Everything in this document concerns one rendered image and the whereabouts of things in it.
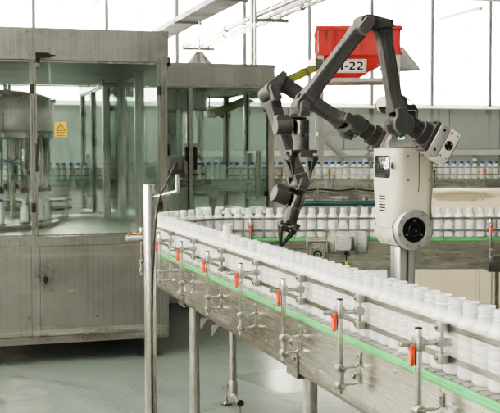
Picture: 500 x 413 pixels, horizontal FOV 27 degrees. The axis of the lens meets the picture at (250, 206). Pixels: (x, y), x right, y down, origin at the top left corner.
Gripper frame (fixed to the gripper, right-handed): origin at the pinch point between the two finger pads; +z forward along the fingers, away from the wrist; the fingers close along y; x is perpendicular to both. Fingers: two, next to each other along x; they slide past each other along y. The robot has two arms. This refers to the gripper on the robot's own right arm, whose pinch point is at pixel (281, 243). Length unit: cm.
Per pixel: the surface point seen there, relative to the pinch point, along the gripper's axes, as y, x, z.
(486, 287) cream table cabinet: -340, 294, -30
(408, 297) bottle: 151, -19, 6
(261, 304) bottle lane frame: 49, -17, 22
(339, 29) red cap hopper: -631, 209, -249
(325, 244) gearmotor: -158, 81, -12
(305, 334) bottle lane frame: 91, -16, 25
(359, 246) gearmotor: -151, 97, -17
